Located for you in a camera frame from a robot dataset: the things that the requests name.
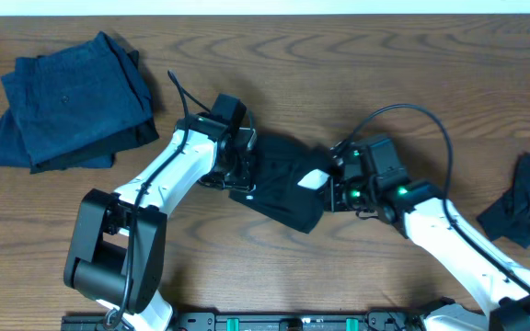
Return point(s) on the folded blue shorts top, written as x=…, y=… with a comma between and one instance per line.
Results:
x=37, y=83

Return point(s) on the folded blue garment bottom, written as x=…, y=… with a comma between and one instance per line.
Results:
x=14, y=154

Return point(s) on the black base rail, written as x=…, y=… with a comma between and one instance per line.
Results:
x=374, y=320

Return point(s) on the black clothes pile right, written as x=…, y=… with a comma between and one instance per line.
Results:
x=509, y=216

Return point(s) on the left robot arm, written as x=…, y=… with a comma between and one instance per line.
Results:
x=116, y=255

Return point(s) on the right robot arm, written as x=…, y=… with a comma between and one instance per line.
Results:
x=371, y=178

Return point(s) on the black t-shirt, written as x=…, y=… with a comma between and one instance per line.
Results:
x=289, y=178

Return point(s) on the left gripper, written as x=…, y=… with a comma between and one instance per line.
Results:
x=245, y=167

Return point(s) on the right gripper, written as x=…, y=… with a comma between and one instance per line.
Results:
x=335, y=192

